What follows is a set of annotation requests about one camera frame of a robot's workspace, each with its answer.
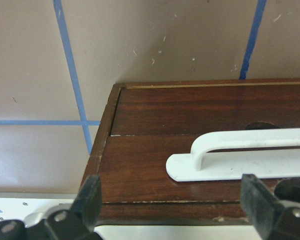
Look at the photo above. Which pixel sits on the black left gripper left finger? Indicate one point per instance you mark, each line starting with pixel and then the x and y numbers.
pixel 88 203

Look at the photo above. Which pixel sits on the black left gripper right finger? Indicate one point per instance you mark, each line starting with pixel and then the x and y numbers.
pixel 261 207

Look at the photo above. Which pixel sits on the wooden drawer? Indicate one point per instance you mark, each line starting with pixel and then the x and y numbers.
pixel 150 124

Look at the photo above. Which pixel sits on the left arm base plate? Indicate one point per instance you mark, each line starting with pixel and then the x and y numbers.
pixel 31 207

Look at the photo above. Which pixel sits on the white drawer handle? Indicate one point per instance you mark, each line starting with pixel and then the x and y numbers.
pixel 226 155

